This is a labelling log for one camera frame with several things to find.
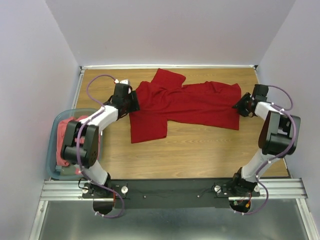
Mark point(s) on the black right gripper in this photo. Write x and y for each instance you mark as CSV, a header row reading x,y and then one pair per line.
x,y
238,105

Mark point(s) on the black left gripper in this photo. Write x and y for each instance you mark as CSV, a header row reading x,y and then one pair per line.
x,y
135,106

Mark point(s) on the dark red t-shirt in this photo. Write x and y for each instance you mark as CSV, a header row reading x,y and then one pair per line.
x,y
168,98

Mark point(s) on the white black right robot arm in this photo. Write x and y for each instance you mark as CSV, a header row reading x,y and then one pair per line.
x,y
278,137

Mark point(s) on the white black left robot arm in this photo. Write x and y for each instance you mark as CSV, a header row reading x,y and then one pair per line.
x,y
102,118

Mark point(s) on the pink t-shirt in bin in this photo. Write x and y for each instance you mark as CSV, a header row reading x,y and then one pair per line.
x,y
61,140

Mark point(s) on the olive green garment in bin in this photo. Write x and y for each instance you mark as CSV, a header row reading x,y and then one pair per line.
x,y
66,172

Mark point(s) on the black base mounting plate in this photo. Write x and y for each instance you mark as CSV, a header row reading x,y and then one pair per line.
x,y
167,194

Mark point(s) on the clear blue plastic bin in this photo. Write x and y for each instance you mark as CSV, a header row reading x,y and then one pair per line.
x,y
51,157

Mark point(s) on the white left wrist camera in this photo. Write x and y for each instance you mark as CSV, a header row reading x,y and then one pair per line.
x,y
122,87

